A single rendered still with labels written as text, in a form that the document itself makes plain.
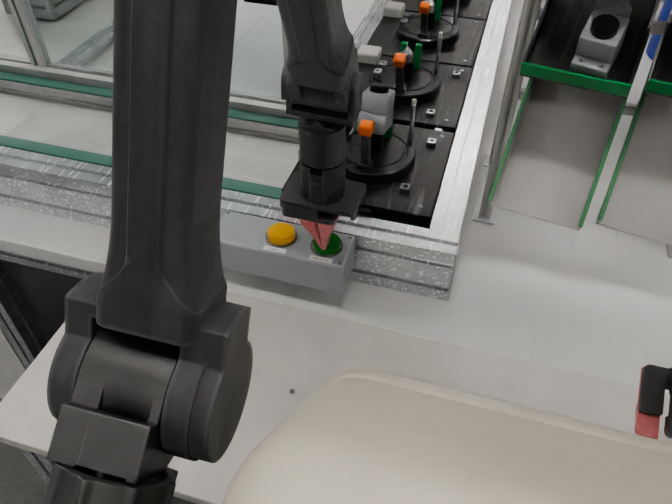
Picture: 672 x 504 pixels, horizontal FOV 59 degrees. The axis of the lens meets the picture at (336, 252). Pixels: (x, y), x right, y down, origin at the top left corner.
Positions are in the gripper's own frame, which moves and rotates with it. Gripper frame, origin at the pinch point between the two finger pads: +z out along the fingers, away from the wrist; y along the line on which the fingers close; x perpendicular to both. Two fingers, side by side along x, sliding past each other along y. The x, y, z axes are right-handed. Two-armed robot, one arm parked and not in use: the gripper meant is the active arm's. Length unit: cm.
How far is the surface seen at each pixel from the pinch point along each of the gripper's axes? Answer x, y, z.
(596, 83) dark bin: -13.4, -30.6, -22.1
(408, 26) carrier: -72, 2, -2
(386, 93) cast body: -23.5, -3.0, -11.3
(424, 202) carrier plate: -14.0, -11.9, 1.0
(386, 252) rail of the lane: -5.5, -8.0, 4.9
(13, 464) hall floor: 9, 88, 98
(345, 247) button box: -1.9, -2.6, 2.0
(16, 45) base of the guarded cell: -62, 103, 11
